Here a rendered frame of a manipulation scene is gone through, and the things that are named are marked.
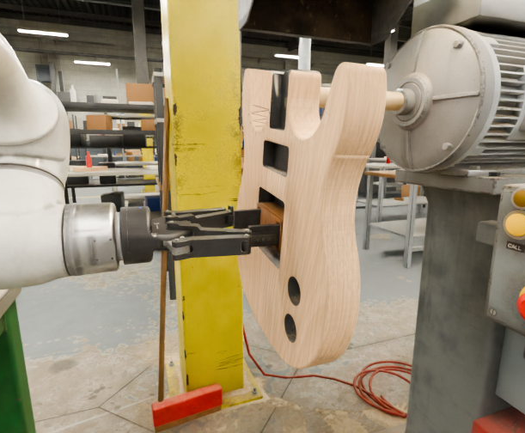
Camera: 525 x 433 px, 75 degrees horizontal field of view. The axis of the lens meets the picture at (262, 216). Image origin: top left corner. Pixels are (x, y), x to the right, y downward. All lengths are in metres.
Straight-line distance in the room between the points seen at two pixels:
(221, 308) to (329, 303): 1.23
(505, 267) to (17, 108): 0.64
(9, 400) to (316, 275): 0.63
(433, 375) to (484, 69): 0.68
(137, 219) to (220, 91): 1.05
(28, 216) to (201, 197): 1.03
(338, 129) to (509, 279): 0.34
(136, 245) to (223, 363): 1.34
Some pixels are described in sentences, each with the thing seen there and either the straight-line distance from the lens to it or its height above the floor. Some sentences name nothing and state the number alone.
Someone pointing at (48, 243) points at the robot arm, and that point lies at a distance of 0.45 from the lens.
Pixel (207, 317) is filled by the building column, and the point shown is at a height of 0.43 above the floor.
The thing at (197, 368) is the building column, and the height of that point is 0.19.
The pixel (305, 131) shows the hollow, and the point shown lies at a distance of 0.44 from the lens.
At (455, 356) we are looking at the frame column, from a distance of 0.93.
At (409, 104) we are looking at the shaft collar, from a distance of 0.68.
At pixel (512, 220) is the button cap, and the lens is 0.56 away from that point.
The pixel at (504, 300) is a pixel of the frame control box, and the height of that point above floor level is 0.96.
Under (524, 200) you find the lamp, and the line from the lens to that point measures 0.55.
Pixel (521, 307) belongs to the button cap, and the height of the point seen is 0.97.
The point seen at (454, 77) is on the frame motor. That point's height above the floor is 1.28.
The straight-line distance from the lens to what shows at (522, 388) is 0.89.
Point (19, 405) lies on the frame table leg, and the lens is 0.84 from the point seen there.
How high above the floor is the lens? 1.17
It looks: 12 degrees down
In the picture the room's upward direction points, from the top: straight up
